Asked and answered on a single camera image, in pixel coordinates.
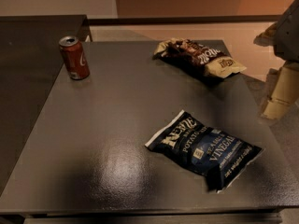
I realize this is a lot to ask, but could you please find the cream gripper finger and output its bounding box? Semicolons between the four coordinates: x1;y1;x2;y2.
261;61;299;119
254;22;278;47

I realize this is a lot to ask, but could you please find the brown chip bag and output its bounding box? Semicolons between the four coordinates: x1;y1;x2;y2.
153;38;247;78

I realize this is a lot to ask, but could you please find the blue chip bag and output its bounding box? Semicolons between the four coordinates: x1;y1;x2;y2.
145;110;263;192

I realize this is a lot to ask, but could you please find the red soda can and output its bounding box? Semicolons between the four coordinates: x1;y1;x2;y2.
59;35;90;80

